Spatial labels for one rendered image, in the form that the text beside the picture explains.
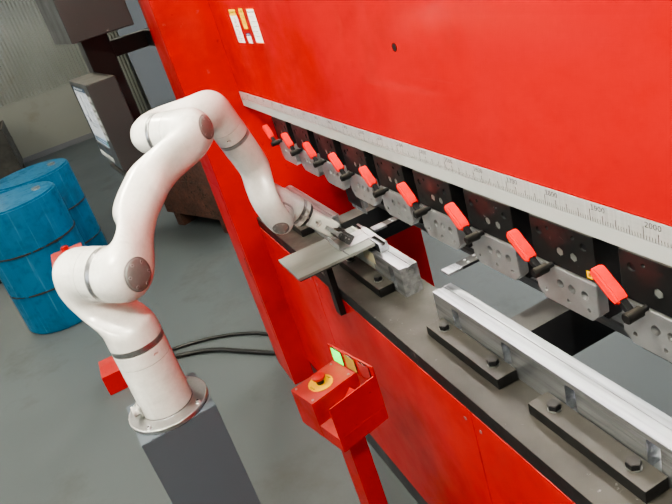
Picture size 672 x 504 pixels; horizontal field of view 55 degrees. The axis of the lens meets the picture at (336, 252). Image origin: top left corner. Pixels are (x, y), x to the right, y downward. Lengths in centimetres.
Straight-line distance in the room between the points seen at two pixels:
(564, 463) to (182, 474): 83
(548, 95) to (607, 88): 12
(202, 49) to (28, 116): 877
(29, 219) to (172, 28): 224
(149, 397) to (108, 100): 151
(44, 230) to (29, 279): 34
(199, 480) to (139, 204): 65
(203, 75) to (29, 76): 872
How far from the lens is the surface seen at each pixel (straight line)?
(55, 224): 465
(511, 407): 148
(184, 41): 267
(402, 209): 163
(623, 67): 92
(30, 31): 1131
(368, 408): 179
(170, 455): 157
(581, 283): 115
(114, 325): 147
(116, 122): 277
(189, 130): 152
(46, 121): 1136
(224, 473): 165
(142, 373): 149
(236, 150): 175
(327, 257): 199
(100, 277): 137
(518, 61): 107
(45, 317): 481
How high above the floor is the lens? 186
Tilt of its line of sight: 25 degrees down
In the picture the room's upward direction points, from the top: 17 degrees counter-clockwise
